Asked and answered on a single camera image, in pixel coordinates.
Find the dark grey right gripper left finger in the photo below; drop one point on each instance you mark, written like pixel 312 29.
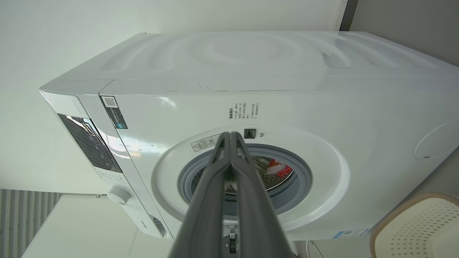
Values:
pixel 204 215

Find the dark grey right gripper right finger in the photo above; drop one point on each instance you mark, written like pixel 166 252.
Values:
pixel 254 222

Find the red garment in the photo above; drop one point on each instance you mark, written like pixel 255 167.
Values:
pixel 278 167

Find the metal washer door hinge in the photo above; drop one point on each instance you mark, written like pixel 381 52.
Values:
pixel 232 245

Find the beige perforated plastic laundry basket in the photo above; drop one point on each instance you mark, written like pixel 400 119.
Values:
pixel 416 229

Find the white front-load washing machine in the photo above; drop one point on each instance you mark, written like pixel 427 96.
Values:
pixel 287 100

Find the grey slatted blinds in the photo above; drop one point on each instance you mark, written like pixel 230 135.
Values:
pixel 21 222

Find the black and white baseboard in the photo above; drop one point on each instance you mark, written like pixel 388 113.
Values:
pixel 347 14

